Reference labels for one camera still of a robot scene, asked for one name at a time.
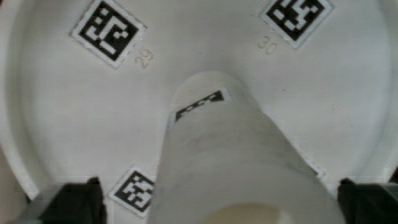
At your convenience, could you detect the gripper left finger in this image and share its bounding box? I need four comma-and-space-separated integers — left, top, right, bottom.
14, 176, 109, 224

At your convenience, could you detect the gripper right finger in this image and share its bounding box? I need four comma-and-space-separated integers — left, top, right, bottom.
338, 179, 398, 224

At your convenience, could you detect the white cylindrical table leg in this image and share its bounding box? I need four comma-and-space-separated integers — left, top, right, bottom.
144, 87, 348, 224

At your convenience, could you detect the white round table top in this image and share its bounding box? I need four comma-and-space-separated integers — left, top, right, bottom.
0, 0, 398, 224

